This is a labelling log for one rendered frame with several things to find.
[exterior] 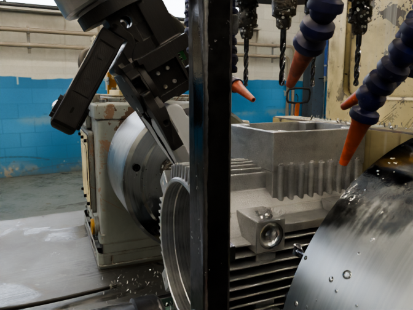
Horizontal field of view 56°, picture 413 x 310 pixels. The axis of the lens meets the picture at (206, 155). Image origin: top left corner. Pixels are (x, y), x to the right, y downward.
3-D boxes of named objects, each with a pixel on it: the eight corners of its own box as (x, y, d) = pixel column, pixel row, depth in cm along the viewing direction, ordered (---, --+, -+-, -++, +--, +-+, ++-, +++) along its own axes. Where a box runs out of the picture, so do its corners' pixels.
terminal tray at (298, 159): (305, 173, 53) (307, 120, 52) (364, 191, 43) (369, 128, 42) (226, 181, 48) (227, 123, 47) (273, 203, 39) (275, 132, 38)
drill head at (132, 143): (198, 195, 101) (197, 98, 97) (274, 246, 68) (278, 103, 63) (99, 206, 91) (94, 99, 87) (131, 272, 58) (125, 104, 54)
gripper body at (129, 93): (212, 81, 42) (157, -27, 38) (146, 123, 40) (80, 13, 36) (188, 82, 49) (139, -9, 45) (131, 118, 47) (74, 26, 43)
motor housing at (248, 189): (284, 265, 59) (288, 143, 56) (383, 337, 42) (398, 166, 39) (158, 291, 52) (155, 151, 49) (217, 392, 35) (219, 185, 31)
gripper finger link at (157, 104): (188, 146, 42) (146, 72, 39) (176, 153, 41) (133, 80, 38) (175, 140, 46) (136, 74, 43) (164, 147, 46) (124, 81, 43)
